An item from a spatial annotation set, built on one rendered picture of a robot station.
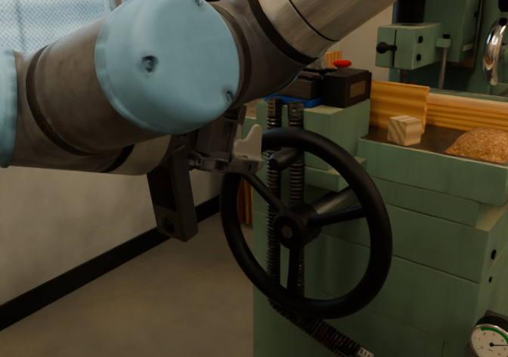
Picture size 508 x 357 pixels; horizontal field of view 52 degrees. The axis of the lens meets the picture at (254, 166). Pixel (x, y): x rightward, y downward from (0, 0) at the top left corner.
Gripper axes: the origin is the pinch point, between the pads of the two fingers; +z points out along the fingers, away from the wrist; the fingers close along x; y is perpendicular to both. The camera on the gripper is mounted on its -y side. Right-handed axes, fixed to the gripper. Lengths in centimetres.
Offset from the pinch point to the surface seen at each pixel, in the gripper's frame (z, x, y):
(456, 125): 37.1, -13.9, 13.0
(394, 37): 28.3, -3.0, 25.2
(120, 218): 90, 126, -42
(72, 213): 65, 125, -39
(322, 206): 13.9, -3.9, -4.2
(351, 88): 16.5, -3.2, 14.0
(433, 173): 23.8, -15.9, 4.0
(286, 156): 0.1, -4.5, 2.2
